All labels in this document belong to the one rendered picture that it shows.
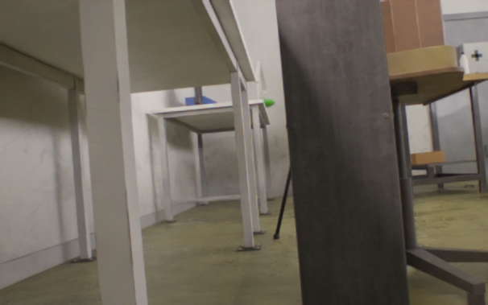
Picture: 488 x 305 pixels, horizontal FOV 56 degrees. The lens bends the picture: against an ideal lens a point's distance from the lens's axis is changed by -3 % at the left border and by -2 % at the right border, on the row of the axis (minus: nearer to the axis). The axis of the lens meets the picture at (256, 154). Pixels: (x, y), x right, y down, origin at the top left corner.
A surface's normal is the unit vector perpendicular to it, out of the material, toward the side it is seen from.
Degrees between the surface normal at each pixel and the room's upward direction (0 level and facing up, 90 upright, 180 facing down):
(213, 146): 90
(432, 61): 90
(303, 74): 90
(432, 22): 90
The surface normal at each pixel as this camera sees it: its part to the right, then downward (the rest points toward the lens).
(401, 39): -0.47, 0.01
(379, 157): -0.18, -0.02
